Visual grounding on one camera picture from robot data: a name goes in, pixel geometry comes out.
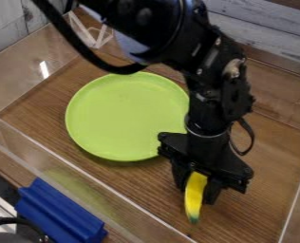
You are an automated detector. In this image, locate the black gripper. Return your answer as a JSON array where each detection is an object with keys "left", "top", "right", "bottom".
[{"left": 158, "top": 130, "right": 254, "bottom": 205}]

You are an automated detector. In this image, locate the yellow toy banana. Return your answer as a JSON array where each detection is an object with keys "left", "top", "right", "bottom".
[{"left": 185, "top": 172, "right": 207, "bottom": 224}]

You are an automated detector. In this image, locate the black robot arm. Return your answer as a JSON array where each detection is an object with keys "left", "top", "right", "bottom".
[{"left": 31, "top": 0, "right": 255, "bottom": 204}]

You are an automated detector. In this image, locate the green round plate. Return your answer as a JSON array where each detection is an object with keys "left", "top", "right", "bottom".
[{"left": 64, "top": 72, "right": 187, "bottom": 162}]

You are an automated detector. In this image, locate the blue plastic block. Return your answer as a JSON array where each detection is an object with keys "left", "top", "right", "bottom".
[{"left": 15, "top": 178, "right": 108, "bottom": 243}]

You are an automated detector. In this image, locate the clear acrylic enclosure wall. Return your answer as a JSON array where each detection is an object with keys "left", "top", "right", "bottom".
[{"left": 0, "top": 10, "right": 300, "bottom": 243}]

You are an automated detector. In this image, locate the black cable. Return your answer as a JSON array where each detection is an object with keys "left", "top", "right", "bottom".
[{"left": 0, "top": 216, "right": 43, "bottom": 243}]

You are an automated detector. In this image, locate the clear acrylic corner bracket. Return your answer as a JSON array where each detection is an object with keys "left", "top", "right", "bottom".
[{"left": 68, "top": 11, "right": 112, "bottom": 49}]

